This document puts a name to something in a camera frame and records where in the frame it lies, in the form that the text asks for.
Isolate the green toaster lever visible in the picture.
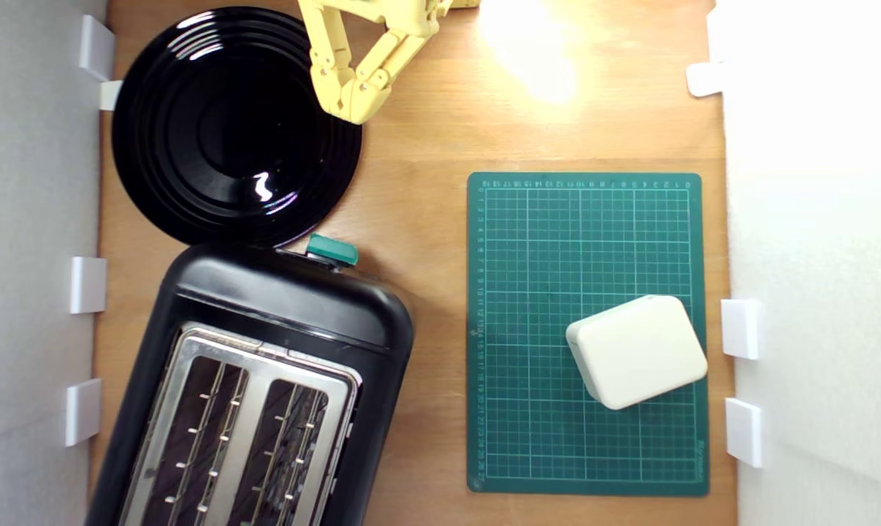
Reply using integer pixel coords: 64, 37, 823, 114
305, 234, 359, 268

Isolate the black two-slot toaster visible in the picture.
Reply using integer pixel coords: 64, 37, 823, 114
84, 241, 416, 526

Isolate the black round plate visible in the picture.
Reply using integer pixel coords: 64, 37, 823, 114
112, 6, 363, 248

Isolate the green cutting mat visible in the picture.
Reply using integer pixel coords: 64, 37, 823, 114
467, 172, 710, 498

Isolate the white block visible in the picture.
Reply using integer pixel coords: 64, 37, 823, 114
565, 294, 709, 411

